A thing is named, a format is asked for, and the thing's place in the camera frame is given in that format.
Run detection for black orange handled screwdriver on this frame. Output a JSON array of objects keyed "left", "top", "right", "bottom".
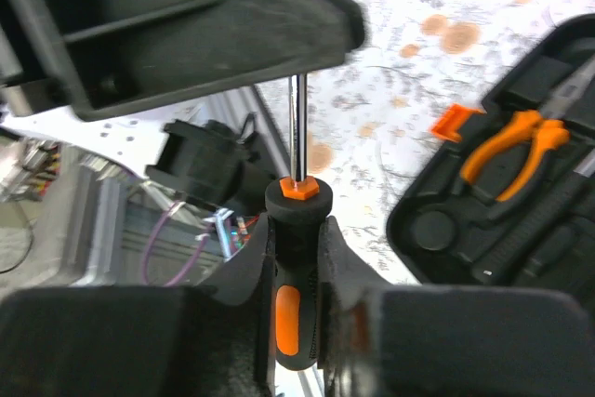
[{"left": 266, "top": 72, "right": 333, "bottom": 371}]

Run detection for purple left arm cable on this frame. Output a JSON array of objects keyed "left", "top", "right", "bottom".
[{"left": 141, "top": 201, "right": 219, "bottom": 287}]

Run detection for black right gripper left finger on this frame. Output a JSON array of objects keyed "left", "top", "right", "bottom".
[{"left": 199, "top": 213, "right": 276, "bottom": 396}]

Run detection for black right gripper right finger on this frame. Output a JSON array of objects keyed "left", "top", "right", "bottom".
[{"left": 318, "top": 217, "right": 395, "bottom": 396}]

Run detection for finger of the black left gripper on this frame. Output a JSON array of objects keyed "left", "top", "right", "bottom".
[{"left": 1, "top": 0, "right": 365, "bottom": 121}]

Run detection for black plastic tool case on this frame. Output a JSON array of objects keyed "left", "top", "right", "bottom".
[{"left": 387, "top": 14, "right": 594, "bottom": 305}]

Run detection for orange black long-nose pliers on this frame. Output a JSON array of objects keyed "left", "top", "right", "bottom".
[{"left": 459, "top": 58, "right": 594, "bottom": 218}]

